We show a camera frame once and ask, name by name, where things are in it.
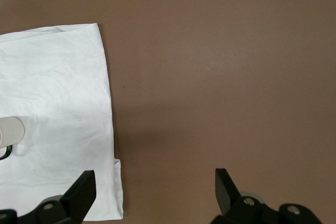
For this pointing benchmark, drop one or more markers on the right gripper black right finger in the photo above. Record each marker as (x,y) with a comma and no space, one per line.
(231,203)

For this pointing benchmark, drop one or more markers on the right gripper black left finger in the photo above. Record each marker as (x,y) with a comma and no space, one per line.
(76,197)

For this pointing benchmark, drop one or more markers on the white folded cloth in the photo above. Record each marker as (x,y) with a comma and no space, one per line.
(57,108)

